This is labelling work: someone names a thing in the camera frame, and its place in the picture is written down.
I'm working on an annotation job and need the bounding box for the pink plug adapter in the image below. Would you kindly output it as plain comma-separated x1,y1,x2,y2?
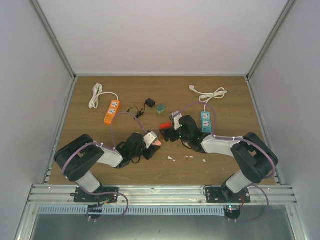
152,140,162,147

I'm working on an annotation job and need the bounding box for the red cube socket adapter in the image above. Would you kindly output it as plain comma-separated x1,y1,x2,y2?
159,122,173,130

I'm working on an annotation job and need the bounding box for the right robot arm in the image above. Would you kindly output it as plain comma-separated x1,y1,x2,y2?
160,115,279,203

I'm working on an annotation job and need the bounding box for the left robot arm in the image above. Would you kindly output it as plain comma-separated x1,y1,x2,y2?
54,131,162,202

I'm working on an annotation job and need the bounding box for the green plug adapter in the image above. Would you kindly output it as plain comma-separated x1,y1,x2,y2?
156,104,166,114

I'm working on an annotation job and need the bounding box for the orange power strip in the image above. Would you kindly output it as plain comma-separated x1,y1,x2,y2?
103,100,120,126

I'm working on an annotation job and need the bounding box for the black power adapter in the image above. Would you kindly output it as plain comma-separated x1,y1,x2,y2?
145,98,156,108

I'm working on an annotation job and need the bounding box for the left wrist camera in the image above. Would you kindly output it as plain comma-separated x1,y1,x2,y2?
143,131,158,149

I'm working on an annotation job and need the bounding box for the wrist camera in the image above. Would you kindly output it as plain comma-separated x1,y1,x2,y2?
143,131,158,149
169,111,182,130

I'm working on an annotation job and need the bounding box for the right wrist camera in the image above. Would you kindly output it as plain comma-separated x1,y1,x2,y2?
169,111,182,130

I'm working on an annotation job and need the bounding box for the black adapter cable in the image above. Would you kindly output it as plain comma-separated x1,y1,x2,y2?
126,106,148,119

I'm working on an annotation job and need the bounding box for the white cord of teal strip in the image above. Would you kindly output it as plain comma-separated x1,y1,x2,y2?
188,84,228,112

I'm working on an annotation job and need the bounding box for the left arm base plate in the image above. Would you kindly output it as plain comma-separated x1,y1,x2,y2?
70,186,119,204

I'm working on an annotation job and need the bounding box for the white cord of orange strip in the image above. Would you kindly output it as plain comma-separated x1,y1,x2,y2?
88,83,119,109

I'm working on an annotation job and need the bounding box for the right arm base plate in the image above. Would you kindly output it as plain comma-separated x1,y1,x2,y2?
202,185,251,204

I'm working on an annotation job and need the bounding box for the grey slotted cable duct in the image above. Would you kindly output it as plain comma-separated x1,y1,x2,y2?
38,204,225,217

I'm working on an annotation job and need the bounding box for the aluminium front rail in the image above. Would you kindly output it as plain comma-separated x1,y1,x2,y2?
27,184,297,206

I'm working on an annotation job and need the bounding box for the left aluminium frame post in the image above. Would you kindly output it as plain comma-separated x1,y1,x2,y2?
29,0,77,81

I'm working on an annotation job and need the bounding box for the aluminium frame post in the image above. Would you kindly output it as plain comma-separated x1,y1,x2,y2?
245,0,297,82
29,0,77,81

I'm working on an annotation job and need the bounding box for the right aluminium frame post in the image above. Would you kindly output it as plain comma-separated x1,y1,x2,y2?
245,0,297,82

